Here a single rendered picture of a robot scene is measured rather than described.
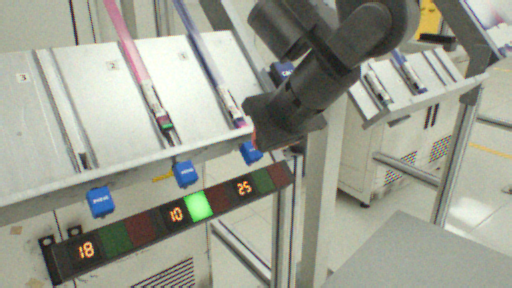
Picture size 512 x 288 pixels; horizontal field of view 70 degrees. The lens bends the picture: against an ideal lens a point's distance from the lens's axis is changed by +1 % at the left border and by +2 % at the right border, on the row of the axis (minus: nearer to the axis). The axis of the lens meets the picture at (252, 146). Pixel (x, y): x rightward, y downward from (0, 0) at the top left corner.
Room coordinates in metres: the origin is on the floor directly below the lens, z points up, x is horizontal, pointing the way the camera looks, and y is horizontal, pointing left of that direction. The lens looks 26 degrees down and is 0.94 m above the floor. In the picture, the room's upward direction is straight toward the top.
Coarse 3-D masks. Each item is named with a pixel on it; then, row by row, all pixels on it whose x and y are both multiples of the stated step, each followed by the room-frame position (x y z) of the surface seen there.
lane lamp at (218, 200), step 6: (216, 186) 0.43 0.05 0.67; (204, 192) 0.42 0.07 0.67; (210, 192) 0.42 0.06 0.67; (216, 192) 0.43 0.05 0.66; (222, 192) 0.43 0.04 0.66; (210, 198) 0.42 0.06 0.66; (216, 198) 0.42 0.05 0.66; (222, 198) 0.42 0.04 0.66; (210, 204) 0.41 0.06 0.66; (216, 204) 0.41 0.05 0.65; (222, 204) 0.42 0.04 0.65; (228, 204) 0.42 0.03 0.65; (216, 210) 0.41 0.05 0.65
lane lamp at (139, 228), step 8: (136, 216) 0.37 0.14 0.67; (144, 216) 0.37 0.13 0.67; (128, 224) 0.36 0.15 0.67; (136, 224) 0.36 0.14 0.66; (144, 224) 0.36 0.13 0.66; (128, 232) 0.35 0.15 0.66; (136, 232) 0.35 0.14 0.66; (144, 232) 0.35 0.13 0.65; (152, 232) 0.36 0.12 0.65; (136, 240) 0.34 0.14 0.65; (144, 240) 0.35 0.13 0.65
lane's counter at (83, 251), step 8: (80, 240) 0.32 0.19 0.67; (88, 240) 0.33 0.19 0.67; (72, 248) 0.32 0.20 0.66; (80, 248) 0.32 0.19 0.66; (88, 248) 0.32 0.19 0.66; (96, 248) 0.32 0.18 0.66; (72, 256) 0.31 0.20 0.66; (80, 256) 0.31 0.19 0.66; (88, 256) 0.31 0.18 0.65; (96, 256) 0.32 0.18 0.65; (72, 264) 0.30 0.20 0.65; (80, 264) 0.31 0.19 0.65; (88, 264) 0.31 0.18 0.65
